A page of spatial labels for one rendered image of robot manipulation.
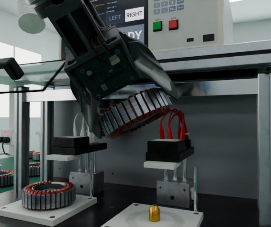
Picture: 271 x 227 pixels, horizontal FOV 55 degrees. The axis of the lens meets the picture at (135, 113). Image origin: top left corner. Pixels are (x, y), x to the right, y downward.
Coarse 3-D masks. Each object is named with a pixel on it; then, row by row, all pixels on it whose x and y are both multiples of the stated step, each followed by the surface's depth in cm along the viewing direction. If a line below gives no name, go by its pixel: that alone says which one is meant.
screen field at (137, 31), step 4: (140, 24) 63; (120, 28) 65; (124, 28) 65; (128, 28) 65; (132, 28) 64; (136, 28) 64; (140, 28) 63; (128, 32) 65; (132, 32) 64; (136, 32) 64; (140, 32) 63; (132, 36) 64; (136, 36) 64; (140, 36) 63; (140, 40) 63
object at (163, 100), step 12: (132, 96) 36; (144, 96) 35; (156, 96) 36; (120, 108) 35; (132, 108) 36; (144, 108) 35; (156, 108) 36; (168, 108) 38; (108, 120) 36; (120, 120) 35; (132, 120) 35; (144, 120) 43; (108, 132) 37; (120, 132) 40
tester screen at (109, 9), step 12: (96, 0) 68; (108, 0) 67; (120, 0) 66; (132, 0) 64; (144, 0) 63; (108, 12) 67; (144, 12) 63; (120, 24) 65; (132, 24) 64; (144, 24) 63; (144, 36) 63
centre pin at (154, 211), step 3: (153, 204) 48; (150, 207) 48; (153, 207) 47; (156, 207) 47; (150, 210) 47; (153, 210) 47; (156, 210) 47; (159, 210) 47; (150, 213) 47; (153, 213) 47; (156, 213) 47; (159, 213) 47; (150, 216) 47; (153, 216) 47; (156, 216) 47; (159, 216) 47; (150, 219) 47; (153, 219) 47; (156, 219) 47; (159, 219) 47
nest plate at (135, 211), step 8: (128, 208) 54; (136, 208) 54; (144, 208) 54; (160, 208) 54; (168, 208) 54; (120, 216) 49; (128, 216) 49; (136, 216) 49; (144, 216) 49; (160, 216) 49; (168, 216) 49; (176, 216) 49; (184, 216) 49; (192, 216) 49; (200, 216) 49; (104, 224) 45; (112, 224) 45; (120, 224) 45; (128, 224) 45; (136, 224) 45; (144, 224) 45; (152, 224) 45; (160, 224) 45; (168, 224) 45; (176, 224) 45; (184, 224) 45; (192, 224) 45; (200, 224) 48
